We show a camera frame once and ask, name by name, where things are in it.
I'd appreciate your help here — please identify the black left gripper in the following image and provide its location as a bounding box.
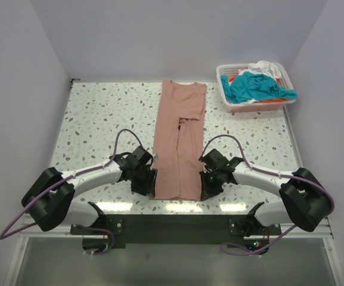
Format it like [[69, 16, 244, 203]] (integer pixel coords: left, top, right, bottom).
[[130, 166, 157, 197]]

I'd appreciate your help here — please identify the pink printed t-shirt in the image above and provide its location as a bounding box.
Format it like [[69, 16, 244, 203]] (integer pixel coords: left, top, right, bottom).
[[153, 80, 207, 201]]

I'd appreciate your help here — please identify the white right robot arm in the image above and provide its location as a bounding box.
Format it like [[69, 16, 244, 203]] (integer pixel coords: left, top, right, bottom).
[[200, 149, 334, 234]]

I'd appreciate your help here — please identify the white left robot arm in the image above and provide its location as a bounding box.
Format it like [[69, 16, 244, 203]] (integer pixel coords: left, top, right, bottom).
[[21, 146, 157, 234]]

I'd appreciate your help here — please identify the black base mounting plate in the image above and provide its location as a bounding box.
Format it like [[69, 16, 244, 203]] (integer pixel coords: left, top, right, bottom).
[[70, 214, 281, 254]]

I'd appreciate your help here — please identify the teal t-shirt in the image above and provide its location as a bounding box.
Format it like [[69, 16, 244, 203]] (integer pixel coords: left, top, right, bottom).
[[220, 72, 298, 104]]

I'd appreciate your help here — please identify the white t-shirt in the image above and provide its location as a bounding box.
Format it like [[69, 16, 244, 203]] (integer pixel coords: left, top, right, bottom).
[[238, 61, 282, 79]]

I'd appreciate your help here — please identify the aluminium rail frame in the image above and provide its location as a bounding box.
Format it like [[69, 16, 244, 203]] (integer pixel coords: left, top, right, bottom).
[[19, 219, 333, 240]]

